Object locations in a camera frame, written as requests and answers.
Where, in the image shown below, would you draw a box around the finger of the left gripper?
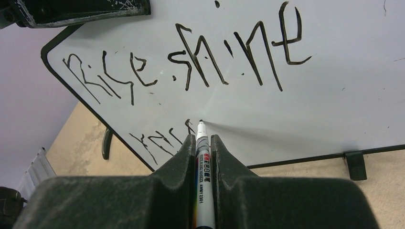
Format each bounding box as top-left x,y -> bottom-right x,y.
0,0 -> 151,29

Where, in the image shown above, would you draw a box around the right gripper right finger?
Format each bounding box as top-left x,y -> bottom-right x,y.
211,135 -> 379,229

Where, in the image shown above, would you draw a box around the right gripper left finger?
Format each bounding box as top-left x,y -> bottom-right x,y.
14,135 -> 196,229

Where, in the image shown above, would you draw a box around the small black-framed whiteboard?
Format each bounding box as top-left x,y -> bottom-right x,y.
41,0 -> 405,170

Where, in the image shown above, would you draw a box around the black handled pliers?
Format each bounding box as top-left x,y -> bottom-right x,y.
102,128 -> 113,160

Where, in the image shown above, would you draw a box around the white whiteboard marker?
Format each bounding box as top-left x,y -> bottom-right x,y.
193,120 -> 216,229

